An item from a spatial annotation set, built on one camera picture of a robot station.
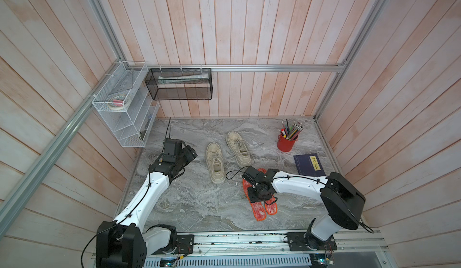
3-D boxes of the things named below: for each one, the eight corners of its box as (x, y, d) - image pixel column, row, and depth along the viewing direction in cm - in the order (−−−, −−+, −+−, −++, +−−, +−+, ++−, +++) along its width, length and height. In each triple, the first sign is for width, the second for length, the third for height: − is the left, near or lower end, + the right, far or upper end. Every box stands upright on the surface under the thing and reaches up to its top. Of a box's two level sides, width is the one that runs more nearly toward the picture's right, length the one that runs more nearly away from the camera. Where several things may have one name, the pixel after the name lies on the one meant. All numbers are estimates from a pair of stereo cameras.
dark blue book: (299, 176, 96) (300, 174, 94) (293, 155, 104) (294, 153, 102) (323, 176, 96) (326, 174, 94) (316, 155, 104) (318, 153, 102)
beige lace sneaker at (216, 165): (210, 185, 92) (208, 178, 86) (205, 150, 106) (204, 141, 100) (226, 182, 93) (226, 175, 87) (220, 147, 107) (220, 139, 101)
